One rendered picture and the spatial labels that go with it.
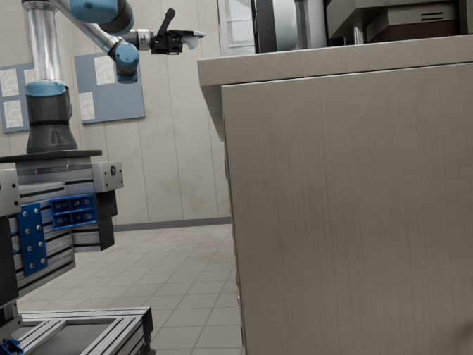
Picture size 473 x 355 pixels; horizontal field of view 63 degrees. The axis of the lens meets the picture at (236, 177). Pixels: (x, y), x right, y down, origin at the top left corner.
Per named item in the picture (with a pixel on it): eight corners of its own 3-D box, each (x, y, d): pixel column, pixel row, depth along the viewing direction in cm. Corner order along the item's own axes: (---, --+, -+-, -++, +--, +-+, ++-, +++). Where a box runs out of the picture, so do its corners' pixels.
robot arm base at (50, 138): (15, 156, 118) (11, 123, 117) (46, 154, 133) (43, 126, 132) (60, 151, 116) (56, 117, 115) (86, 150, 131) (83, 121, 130)
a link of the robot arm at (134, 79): (117, 78, 135) (113, 46, 134) (117, 84, 146) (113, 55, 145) (140, 77, 138) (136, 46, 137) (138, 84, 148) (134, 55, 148)
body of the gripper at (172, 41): (180, 54, 153) (150, 55, 150) (179, 32, 152) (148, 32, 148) (184, 52, 146) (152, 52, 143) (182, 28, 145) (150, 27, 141)
